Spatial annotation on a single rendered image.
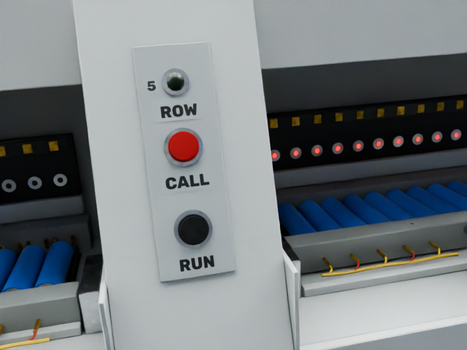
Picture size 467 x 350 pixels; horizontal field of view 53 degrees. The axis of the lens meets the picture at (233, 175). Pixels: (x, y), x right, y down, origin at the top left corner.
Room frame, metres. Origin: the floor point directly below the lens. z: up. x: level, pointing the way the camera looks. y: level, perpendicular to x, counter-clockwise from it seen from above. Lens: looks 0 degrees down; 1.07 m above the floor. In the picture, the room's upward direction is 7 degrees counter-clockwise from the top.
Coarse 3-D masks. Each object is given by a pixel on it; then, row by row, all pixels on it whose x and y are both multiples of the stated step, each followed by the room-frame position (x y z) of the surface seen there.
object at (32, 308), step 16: (32, 288) 0.29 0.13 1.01; (48, 288) 0.29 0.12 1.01; (64, 288) 0.29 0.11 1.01; (0, 304) 0.28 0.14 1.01; (16, 304) 0.28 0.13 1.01; (32, 304) 0.28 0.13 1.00; (48, 304) 0.28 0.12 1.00; (64, 304) 0.28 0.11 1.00; (0, 320) 0.28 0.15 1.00; (16, 320) 0.28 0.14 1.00; (32, 320) 0.28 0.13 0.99; (48, 320) 0.28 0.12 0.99; (64, 320) 0.28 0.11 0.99; (80, 320) 0.29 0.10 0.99; (32, 336) 0.27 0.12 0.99
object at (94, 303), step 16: (0, 208) 0.39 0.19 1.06; (16, 208) 0.39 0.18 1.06; (32, 208) 0.40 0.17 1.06; (48, 208) 0.40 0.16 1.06; (64, 208) 0.40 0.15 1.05; (80, 208) 0.40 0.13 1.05; (96, 240) 0.41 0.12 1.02; (96, 256) 0.32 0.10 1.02; (80, 272) 0.36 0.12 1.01; (96, 272) 0.30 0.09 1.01; (80, 288) 0.28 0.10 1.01; (96, 288) 0.28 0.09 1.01; (80, 304) 0.28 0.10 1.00; (96, 304) 0.28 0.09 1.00; (96, 320) 0.28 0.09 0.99; (80, 336) 0.28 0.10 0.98; (96, 336) 0.28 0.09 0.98; (112, 336) 0.24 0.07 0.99
